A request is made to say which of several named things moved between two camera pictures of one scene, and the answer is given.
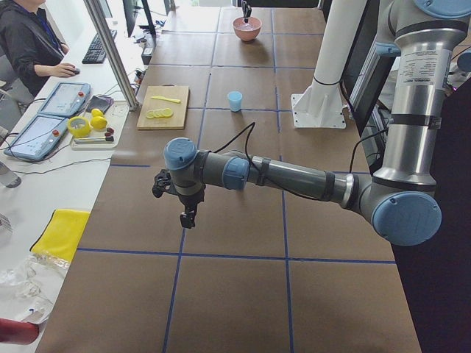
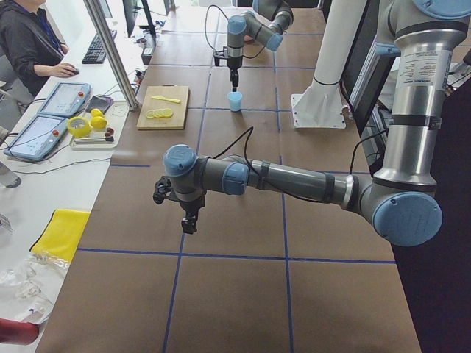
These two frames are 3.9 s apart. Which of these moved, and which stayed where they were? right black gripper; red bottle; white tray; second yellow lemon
Moved: right black gripper
Stayed: second yellow lemon; white tray; red bottle
